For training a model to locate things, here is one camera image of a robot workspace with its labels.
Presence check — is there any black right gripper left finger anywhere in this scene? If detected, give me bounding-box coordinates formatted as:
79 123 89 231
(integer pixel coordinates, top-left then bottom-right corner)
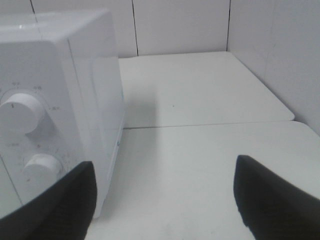
0 161 97 240

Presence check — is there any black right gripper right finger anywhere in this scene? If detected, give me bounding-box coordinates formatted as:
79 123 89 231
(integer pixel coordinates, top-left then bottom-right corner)
233 155 320 240

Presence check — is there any white microwave oven body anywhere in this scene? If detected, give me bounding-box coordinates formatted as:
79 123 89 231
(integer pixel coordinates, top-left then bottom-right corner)
0 9 125 218

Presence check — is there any white microwave knob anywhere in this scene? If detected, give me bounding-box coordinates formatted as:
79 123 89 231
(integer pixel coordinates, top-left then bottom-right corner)
23 153 63 184
0 92 46 134

